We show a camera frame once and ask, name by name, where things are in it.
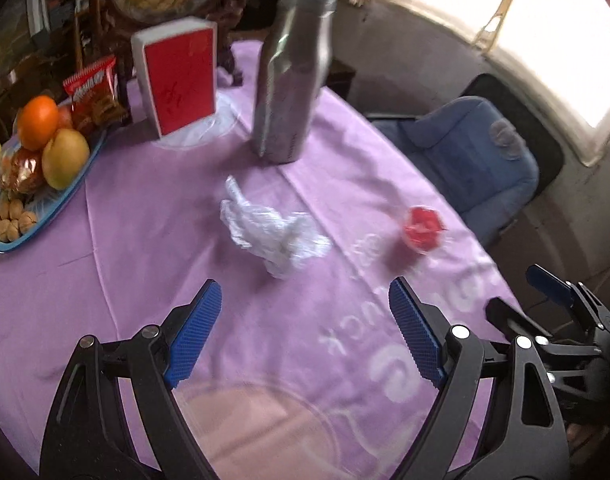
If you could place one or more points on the red jelly cup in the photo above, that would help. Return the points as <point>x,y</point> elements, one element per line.
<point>424,227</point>

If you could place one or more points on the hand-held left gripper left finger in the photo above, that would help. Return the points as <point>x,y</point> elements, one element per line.
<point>195,335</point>

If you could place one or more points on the window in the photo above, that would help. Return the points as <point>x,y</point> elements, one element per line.
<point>550,20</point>

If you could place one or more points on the blue oval plate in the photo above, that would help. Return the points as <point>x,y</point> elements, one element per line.
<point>60,200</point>

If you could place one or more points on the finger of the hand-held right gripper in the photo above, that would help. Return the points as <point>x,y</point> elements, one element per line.
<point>505,317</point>
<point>550,285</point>

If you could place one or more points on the stainless steel bottle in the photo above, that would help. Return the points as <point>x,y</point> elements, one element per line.
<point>290,80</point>

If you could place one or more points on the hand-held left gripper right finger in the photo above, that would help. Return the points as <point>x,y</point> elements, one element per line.
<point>417,335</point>

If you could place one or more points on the blue chair cushion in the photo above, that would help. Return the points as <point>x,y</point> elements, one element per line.
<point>465,160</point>

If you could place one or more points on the blue cushioned chair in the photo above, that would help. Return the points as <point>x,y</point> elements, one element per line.
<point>550,160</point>

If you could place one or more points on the red biscuit packet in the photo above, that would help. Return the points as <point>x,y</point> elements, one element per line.
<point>95,95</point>

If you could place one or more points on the orange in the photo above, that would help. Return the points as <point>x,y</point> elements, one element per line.
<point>37,122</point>

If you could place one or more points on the red and white box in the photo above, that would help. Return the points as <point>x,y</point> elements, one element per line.
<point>182,80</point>

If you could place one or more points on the pile of walnuts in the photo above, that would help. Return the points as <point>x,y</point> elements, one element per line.
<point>12,220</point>

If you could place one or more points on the white plastic bag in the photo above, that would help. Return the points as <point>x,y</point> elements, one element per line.
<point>270,230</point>

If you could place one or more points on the amber wrapped pastry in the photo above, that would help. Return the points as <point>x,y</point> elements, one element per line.
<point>20,170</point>

